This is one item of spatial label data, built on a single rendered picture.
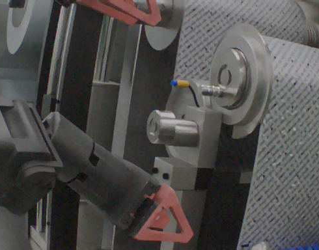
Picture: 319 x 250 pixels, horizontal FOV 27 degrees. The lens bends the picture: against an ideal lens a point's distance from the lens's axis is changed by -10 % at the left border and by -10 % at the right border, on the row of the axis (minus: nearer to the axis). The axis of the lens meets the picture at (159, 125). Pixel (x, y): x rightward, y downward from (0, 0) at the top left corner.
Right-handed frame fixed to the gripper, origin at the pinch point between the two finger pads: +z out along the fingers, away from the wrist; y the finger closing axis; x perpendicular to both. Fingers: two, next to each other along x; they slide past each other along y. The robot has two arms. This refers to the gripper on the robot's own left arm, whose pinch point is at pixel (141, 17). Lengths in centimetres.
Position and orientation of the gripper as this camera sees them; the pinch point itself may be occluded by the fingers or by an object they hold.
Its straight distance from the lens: 84.2
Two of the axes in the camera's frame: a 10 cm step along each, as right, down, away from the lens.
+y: 4.4, 1.6, -8.8
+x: 6.7, -7.1, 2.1
